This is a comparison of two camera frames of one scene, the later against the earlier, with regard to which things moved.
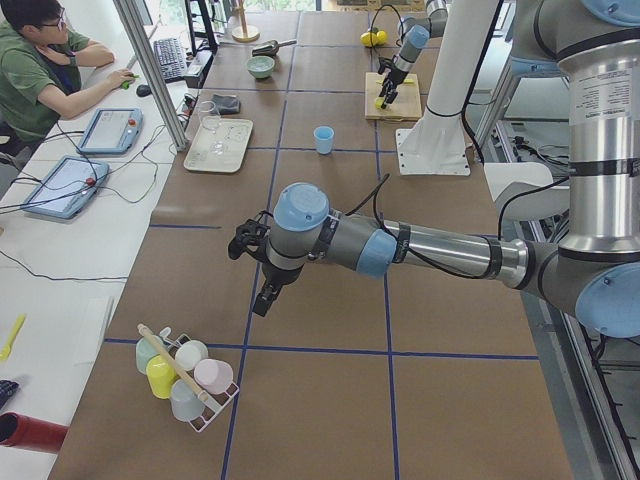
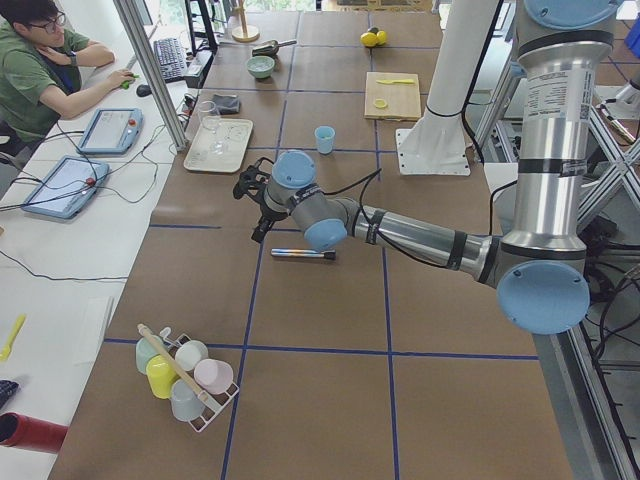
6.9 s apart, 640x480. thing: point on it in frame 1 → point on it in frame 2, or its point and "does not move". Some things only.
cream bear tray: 220,150 does not move
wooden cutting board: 407,104 does not move
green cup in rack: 144,353 does not move
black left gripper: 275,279 → 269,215
